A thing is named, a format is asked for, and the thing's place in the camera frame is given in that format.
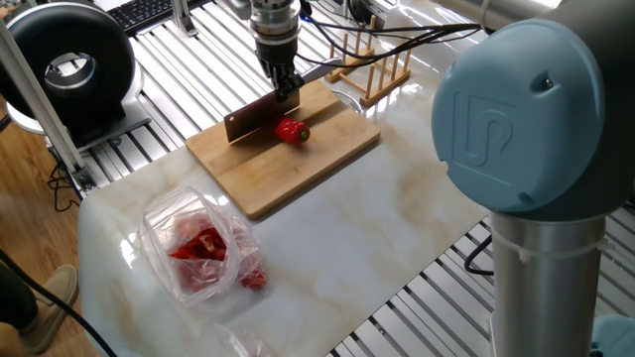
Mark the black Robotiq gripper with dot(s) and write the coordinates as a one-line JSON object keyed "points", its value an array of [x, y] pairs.
{"points": [[278, 54]]}

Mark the steel cleaver knife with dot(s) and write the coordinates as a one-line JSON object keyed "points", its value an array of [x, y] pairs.
{"points": [[253, 119]]}

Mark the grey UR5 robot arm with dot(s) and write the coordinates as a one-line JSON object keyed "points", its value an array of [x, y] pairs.
{"points": [[521, 124]]}

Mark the red bell pepper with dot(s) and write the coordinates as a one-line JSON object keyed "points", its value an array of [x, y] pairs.
{"points": [[290, 130]]}

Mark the bamboo cutting board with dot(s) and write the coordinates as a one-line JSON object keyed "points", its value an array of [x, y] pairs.
{"points": [[278, 178]]}

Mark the wooden peg rack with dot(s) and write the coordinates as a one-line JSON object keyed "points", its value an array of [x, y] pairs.
{"points": [[384, 91]]}

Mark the dark device block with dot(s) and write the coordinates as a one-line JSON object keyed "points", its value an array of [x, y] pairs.
{"points": [[367, 7]]}

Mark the black computer keyboard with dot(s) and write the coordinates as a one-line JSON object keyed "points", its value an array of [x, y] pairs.
{"points": [[139, 12]]}

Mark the marble pattern table mat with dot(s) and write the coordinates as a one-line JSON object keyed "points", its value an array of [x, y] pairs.
{"points": [[347, 223]]}

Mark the chopped red pepper pieces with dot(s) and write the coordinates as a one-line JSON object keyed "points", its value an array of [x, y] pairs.
{"points": [[203, 243]]}

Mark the clear plastic bag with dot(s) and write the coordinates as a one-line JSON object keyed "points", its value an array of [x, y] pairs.
{"points": [[164, 218], [248, 344]]}

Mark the black trouser leg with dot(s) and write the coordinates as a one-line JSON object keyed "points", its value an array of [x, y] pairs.
{"points": [[15, 297]]}

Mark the short aluminium post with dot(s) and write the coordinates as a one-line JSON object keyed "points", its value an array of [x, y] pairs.
{"points": [[182, 17]]}

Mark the slanted aluminium frame post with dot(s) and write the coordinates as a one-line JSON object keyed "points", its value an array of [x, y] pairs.
{"points": [[44, 114]]}

